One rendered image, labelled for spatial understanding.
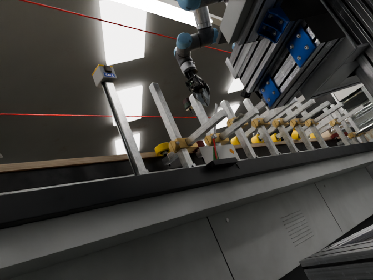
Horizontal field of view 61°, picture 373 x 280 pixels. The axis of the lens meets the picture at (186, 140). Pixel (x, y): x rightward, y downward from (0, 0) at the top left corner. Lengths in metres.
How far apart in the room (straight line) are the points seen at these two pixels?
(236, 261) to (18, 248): 1.04
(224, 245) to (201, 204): 0.36
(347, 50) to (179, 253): 1.01
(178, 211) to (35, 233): 0.52
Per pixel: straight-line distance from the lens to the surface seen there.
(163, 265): 1.40
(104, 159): 1.43
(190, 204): 1.31
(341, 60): 1.04
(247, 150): 1.78
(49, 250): 1.00
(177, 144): 1.39
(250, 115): 1.52
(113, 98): 1.35
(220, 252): 1.62
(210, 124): 1.34
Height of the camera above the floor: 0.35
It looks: 20 degrees up
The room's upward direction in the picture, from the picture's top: 24 degrees counter-clockwise
